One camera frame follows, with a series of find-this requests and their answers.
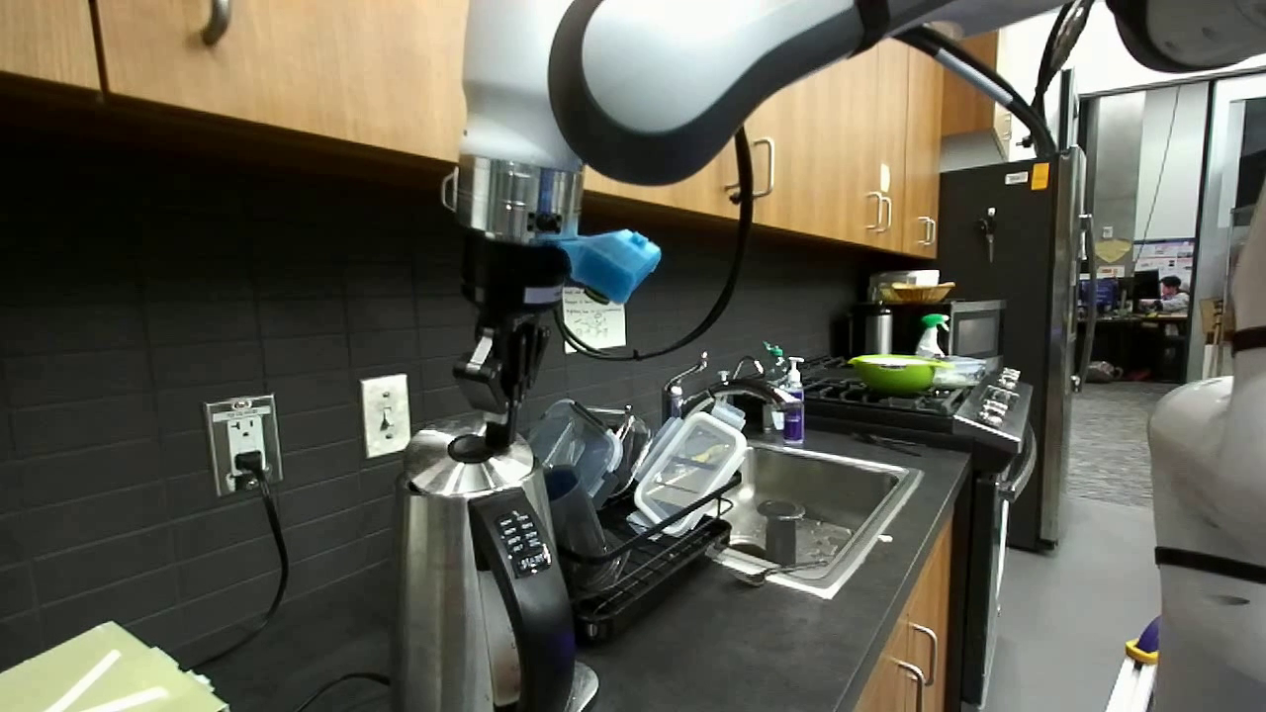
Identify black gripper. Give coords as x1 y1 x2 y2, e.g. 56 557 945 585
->
450 233 576 458

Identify silver kettle lid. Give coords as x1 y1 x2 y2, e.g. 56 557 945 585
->
408 425 540 504

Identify silver electric kettle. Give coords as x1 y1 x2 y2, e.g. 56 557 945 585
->
398 419 587 712

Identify white paper note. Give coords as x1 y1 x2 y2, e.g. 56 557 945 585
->
557 284 634 358

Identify clear bluish plastic container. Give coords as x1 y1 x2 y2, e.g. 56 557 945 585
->
528 395 624 506

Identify chrome sink faucet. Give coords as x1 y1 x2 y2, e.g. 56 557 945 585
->
660 349 783 429

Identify clear white-rimmed plastic container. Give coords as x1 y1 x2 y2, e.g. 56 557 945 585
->
628 407 755 539

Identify black dish rack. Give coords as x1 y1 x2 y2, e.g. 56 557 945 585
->
557 510 736 648

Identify purple dish soap bottle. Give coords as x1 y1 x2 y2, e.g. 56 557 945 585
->
762 341 810 446

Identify stainless steel sink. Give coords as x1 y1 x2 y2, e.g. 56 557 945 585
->
711 440 929 607

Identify wooden upper cabinets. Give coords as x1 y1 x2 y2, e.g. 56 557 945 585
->
0 0 1000 266

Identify green bowl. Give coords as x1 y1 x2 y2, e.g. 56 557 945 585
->
842 349 950 399

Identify brown bowl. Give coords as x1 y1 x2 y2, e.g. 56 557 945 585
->
884 274 961 313

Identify white spray bottle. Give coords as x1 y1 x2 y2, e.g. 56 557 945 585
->
912 309 958 365

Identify black gas stove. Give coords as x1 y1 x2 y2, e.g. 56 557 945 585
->
800 353 1041 712

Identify silver microwave oven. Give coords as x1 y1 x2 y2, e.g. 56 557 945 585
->
860 292 1011 365

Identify wooden lower cabinet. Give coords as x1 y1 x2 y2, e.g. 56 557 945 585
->
851 513 961 712

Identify black refrigerator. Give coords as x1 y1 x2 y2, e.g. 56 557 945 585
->
936 147 1094 553

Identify pale green board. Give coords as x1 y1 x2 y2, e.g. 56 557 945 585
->
0 616 235 712

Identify white wall outlet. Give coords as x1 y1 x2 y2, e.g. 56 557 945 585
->
357 368 416 463

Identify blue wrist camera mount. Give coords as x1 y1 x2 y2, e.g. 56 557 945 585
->
552 226 669 309

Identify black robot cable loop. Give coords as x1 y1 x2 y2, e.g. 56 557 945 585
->
562 125 762 365

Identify silver wall outlet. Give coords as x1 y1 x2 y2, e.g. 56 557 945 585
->
201 387 289 504

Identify black power cord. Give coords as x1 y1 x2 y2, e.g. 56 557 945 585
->
190 450 299 681

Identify black overhead robot cable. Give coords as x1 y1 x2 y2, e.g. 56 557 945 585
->
908 0 1099 167

